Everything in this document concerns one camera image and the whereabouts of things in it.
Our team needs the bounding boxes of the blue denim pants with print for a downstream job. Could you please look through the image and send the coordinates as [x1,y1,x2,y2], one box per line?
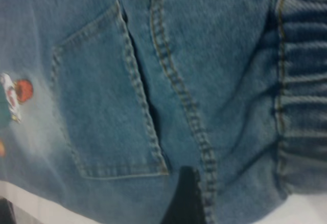
[0,0,327,224]

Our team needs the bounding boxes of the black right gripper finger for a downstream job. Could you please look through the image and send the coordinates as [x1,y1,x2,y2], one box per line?
[160,166,205,224]

